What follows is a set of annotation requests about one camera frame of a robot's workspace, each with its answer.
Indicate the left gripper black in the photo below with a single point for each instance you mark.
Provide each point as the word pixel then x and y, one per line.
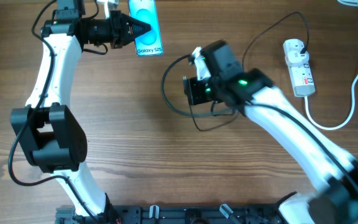
pixel 120 22

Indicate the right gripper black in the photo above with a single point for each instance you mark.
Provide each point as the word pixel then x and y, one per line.
pixel 192 91

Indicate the blue Galaxy S25 smartphone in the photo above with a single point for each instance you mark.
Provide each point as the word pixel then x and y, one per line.
pixel 150 43

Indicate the white power strip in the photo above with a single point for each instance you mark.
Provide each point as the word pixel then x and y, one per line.
pixel 300 75

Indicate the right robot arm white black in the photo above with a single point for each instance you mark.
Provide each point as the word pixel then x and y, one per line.
pixel 332 171

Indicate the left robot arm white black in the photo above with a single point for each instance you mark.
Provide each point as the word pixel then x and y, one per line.
pixel 46 129

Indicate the white charger adapter plug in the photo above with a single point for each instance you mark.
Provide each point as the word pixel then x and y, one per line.
pixel 294 58

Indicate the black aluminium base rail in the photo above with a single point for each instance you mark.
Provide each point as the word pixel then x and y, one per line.
pixel 248 214

